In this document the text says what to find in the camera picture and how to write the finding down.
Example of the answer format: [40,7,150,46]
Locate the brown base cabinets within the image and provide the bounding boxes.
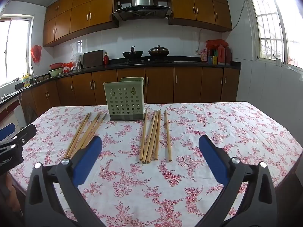
[19,66,241,121]

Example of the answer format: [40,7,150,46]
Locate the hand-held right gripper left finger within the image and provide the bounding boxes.
[24,135,107,227]

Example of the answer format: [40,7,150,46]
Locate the dark wooden cutting board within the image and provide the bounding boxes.
[83,50,104,68]

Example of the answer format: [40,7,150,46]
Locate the green perforated chopstick holder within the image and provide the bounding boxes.
[103,77,146,121]

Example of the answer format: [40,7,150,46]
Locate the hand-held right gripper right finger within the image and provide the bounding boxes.
[198,135,278,227]

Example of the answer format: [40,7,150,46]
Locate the black gas stove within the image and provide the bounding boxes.
[119,58,174,66]

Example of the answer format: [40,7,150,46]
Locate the window with white grille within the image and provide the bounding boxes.
[244,0,303,69]

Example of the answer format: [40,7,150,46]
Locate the red floral tablecloth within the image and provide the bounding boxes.
[9,102,303,227]

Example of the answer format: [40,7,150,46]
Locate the green basin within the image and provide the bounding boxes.
[48,68,64,77]

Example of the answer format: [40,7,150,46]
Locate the black kitchen countertop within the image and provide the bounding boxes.
[0,56,242,104]

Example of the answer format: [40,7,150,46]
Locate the white plastic bag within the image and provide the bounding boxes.
[71,53,83,68]

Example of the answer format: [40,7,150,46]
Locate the dark pot with lid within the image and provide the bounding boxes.
[148,45,170,57]

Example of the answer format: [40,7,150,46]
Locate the person's left forearm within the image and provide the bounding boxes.
[0,171,20,215]

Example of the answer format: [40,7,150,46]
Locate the large red bottle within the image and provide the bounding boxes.
[218,44,225,65]

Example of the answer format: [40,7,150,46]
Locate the red hanging plastic bag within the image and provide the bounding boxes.
[31,45,42,63]

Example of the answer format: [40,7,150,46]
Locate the red bag on bottles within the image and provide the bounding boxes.
[205,39,229,51]

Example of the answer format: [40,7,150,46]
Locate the window with plain frame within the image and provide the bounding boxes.
[0,15,35,88]

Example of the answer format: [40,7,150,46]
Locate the black wok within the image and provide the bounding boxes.
[122,45,144,58]

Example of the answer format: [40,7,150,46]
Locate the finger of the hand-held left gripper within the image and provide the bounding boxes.
[0,123,16,142]
[0,124,37,150]

